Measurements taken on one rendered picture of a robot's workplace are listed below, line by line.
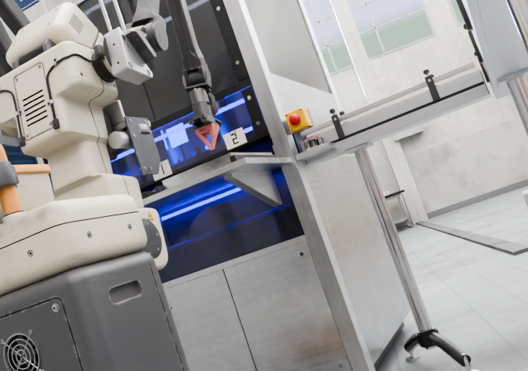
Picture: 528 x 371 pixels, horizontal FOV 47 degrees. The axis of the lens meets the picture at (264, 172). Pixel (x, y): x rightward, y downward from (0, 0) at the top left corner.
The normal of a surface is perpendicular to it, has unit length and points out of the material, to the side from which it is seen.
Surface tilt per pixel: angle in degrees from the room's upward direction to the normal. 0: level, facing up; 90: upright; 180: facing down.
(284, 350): 90
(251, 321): 90
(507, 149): 90
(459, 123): 90
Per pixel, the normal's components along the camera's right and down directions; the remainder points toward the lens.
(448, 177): -0.16, -0.06
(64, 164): -0.44, -0.10
